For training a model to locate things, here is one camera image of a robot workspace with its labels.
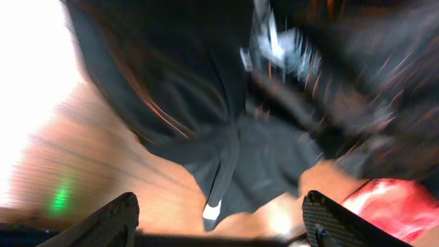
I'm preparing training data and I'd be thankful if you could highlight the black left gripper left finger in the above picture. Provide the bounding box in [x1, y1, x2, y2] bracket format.
[38, 192, 139, 247]

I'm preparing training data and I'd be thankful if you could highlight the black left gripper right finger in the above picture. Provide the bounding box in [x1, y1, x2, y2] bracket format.
[302, 190, 411, 247]

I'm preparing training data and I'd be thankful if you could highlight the black orange-patterned jersey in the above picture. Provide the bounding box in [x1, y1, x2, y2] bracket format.
[66, 0, 438, 231]

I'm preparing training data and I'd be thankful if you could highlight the red printed t-shirt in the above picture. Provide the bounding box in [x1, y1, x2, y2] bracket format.
[342, 178, 438, 243]

